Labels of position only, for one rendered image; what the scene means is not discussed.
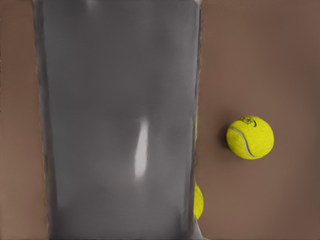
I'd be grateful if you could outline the yellow tennis ball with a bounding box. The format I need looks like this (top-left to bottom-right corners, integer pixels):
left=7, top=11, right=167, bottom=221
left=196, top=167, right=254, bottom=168
left=193, top=181, right=205, bottom=221
left=226, top=115, right=275, bottom=160

